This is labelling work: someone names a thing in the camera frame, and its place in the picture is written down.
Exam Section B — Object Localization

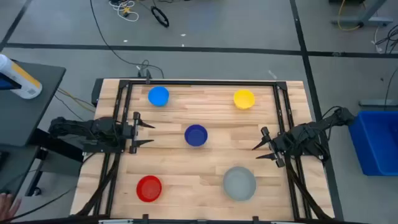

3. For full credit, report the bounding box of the black left arm cable bundle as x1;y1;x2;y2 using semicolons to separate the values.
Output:
75;151;121;217

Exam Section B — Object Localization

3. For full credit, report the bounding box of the blue plastic bin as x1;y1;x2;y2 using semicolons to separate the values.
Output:
348;110;398;177

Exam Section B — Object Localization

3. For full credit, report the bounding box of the black box on table edge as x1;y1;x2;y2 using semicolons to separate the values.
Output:
91;77;104;108

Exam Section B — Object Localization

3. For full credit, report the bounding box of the yellow plastic bowl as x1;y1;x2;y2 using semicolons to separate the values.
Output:
233;89;256;111

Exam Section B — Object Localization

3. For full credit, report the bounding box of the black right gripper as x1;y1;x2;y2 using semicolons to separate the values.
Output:
251;126;292;169

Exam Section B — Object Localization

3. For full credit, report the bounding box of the black metal table frame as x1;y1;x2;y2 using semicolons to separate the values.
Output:
93;79;313;220

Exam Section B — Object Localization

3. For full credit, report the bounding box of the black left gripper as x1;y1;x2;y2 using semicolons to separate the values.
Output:
123;111;155;155

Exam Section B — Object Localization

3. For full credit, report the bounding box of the black cable ring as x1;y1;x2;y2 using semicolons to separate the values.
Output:
150;6;170;29

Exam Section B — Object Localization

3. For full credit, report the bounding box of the thin yellow cable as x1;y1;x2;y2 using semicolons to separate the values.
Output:
57;88;96;113

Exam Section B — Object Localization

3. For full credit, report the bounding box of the dark blue plastic bowl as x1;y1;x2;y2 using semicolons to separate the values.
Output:
183;124;208;147

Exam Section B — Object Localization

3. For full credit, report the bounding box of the red plastic bowl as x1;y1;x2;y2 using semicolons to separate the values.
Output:
136;175;163;203

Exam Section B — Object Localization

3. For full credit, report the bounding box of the white and yellow canister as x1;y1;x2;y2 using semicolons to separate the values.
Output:
0;53;44;100

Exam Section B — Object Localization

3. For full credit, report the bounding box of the person's hand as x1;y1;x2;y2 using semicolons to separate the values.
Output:
0;192;22;221

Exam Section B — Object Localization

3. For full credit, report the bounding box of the white coiled cable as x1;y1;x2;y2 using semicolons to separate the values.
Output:
108;0;140;23

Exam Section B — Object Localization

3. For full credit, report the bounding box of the dark grey side table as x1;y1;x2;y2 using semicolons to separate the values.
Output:
0;58;85;200

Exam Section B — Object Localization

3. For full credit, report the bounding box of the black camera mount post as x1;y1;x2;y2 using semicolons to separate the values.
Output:
137;60;154;85

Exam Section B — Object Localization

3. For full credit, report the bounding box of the light blue plastic bowl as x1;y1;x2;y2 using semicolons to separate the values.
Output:
147;85;170;108

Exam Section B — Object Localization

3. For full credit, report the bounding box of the large grey plastic bowl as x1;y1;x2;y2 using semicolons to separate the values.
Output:
223;166;257;202

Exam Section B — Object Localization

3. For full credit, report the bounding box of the grey metal stand base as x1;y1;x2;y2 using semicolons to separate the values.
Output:
330;0;394;28

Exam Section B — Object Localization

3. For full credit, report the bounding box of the long black floor cable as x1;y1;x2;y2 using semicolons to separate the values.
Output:
89;0;165;79

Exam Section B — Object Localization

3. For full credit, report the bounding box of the black thin floor cable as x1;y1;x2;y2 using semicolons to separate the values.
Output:
0;185;78;223

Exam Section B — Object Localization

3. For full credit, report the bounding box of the yellow floor cable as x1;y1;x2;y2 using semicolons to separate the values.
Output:
336;0;367;32

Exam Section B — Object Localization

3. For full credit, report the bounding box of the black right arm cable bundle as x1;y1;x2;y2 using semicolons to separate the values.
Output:
284;154;334;220

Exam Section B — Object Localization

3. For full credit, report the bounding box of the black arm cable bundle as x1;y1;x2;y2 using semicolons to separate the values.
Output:
75;151;121;217
284;154;334;220

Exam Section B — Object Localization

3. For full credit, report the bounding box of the grey metal floor bar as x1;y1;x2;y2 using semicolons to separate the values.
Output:
358;98;398;108

